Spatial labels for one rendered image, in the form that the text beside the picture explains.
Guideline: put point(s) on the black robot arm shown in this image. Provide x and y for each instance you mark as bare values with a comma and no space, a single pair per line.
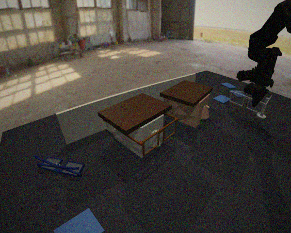
267,35

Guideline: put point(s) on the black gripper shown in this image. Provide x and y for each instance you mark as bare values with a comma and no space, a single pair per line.
262,79

